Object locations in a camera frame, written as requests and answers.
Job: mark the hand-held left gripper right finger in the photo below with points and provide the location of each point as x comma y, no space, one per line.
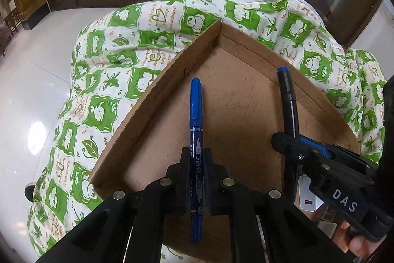
209,176

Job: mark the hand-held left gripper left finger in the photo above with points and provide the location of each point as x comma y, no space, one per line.
184,176

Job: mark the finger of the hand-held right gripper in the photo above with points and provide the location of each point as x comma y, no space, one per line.
286,144
317,145

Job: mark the black pen with blue cap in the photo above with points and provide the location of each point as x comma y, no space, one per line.
287,96

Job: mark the blue marker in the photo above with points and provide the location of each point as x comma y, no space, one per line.
196,115

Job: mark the cardboard tray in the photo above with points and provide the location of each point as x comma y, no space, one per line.
240,96

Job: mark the person's right hand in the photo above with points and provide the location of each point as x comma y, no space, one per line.
358,243

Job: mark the white box with red label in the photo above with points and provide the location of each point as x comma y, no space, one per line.
309,198

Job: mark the green and white printed blanket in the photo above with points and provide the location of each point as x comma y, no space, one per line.
101,81

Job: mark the row of dark wooden chairs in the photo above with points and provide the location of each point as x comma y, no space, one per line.
7,29

